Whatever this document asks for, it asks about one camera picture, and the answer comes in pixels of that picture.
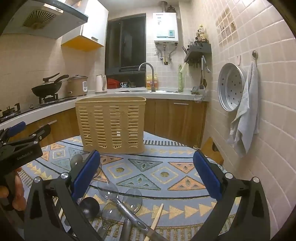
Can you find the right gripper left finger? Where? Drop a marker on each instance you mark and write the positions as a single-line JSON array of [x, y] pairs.
[[42, 221]]

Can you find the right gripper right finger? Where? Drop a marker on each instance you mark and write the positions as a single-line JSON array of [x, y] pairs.
[[251, 221]]

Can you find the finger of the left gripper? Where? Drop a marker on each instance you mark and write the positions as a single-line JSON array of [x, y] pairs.
[[40, 134], [12, 131]]

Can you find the black ladle spoon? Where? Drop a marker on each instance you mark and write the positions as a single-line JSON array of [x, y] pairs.
[[89, 207]]

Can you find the clear plastic spoon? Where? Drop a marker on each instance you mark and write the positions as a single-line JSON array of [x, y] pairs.
[[107, 189], [133, 200]]

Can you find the wooden chopstick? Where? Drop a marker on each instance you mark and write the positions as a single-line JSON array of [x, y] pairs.
[[156, 219]]

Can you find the person's left hand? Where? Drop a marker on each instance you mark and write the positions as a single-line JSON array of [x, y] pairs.
[[19, 202]]

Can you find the black gas stove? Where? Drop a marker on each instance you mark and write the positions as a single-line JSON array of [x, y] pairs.
[[16, 110]]

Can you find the black wok with lid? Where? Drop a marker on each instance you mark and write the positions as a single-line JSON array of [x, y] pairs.
[[49, 87]]

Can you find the brown rice cooker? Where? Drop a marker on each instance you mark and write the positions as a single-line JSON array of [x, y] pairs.
[[76, 86]]

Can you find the beige slotted utensil basket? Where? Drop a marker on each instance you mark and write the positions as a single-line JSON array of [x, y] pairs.
[[112, 125]]

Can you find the white electric kettle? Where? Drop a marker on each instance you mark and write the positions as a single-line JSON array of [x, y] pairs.
[[100, 84]]

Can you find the blue patterned table mat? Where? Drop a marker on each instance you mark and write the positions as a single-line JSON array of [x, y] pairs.
[[164, 174]]

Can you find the red basket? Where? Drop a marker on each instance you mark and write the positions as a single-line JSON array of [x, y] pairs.
[[112, 83]]

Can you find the wooden cutting board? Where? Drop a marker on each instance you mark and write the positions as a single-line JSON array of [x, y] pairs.
[[210, 150]]

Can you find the grey hanging towel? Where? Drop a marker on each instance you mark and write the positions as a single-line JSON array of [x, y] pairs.
[[246, 123]]

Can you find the patterned mug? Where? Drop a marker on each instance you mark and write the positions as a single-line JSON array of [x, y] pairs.
[[124, 84]]

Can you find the range hood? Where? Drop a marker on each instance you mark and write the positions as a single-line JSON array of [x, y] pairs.
[[50, 19]]

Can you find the yellow dish soap bottle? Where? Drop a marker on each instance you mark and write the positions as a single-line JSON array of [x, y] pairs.
[[149, 82]]

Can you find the dark window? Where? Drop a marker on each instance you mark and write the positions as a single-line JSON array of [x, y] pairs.
[[125, 44]]

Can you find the hanging metal strainer ladle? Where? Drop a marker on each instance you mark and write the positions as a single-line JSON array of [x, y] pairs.
[[201, 90]]

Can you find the metal steamer tray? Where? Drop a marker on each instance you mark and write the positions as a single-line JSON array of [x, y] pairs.
[[230, 86]]

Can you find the white gas water heater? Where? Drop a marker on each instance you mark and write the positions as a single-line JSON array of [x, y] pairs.
[[165, 28]]

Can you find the seasoning bottles on shelf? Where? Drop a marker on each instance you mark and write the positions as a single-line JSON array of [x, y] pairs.
[[200, 38]]

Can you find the metal handled clear spoon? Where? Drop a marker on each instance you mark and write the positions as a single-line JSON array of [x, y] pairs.
[[113, 212]]

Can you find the white wall cabinet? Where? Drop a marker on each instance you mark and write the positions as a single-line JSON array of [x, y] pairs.
[[92, 34]]

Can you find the black wall shelf rack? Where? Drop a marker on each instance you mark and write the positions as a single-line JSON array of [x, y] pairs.
[[195, 52]]

